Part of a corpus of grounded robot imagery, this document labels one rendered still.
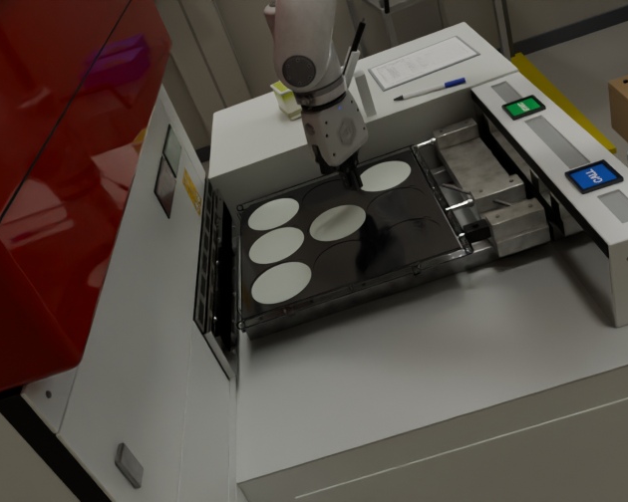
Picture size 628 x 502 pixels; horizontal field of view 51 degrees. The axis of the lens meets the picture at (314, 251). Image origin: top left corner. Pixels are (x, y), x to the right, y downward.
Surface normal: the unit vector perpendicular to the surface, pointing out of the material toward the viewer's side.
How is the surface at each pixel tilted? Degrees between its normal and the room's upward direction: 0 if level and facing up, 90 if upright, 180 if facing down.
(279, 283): 1
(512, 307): 0
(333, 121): 87
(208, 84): 90
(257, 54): 90
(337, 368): 0
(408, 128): 90
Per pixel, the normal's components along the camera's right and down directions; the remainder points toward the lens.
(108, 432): 0.94, -0.32
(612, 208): -0.32, -0.77
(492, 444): 0.10, 0.54
